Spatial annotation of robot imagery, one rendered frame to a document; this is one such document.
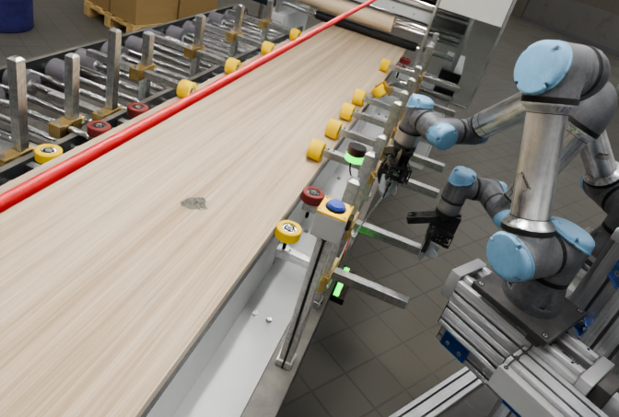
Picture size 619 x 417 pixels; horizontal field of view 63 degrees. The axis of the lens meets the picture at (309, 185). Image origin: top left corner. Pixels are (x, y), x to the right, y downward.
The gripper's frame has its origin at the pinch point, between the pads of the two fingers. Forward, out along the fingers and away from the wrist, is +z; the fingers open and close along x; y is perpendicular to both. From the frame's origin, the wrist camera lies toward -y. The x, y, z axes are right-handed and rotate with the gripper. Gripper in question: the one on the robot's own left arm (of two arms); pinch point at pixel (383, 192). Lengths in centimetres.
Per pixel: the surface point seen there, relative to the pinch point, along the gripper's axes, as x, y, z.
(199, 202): -58, 11, 9
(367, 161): -9.2, 1.6, -11.0
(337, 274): -12.4, 22.4, 18.9
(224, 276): -47, 40, 11
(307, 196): -23.4, -5.8, 10.5
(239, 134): -50, -42, 11
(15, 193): -59, 119, -63
